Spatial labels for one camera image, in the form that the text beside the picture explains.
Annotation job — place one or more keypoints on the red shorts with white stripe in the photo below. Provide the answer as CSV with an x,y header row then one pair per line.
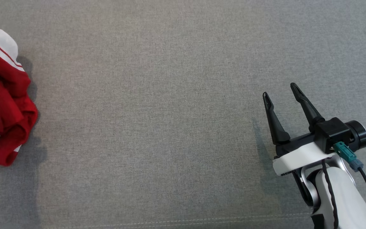
x,y
14,127

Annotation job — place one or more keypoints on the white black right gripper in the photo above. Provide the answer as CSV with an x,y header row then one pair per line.
x,y
297,159

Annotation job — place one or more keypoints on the grey fabric sofa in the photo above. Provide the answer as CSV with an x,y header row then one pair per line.
x,y
170,111

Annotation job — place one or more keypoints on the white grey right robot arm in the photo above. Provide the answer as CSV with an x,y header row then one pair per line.
x,y
348,197

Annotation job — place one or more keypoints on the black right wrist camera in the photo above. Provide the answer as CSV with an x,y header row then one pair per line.
x,y
332,132

